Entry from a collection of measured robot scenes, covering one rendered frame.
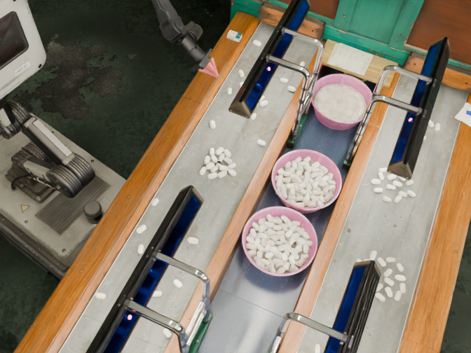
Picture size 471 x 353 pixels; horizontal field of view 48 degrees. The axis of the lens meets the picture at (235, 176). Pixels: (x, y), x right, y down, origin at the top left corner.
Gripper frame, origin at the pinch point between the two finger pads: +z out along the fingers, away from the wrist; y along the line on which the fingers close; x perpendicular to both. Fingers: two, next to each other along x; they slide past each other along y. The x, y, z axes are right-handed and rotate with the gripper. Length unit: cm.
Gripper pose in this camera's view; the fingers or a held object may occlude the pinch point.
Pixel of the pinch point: (216, 75)
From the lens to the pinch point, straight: 216.5
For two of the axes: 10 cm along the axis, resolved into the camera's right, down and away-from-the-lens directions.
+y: 4.2, -7.5, 5.1
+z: 6.6, 6.4, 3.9
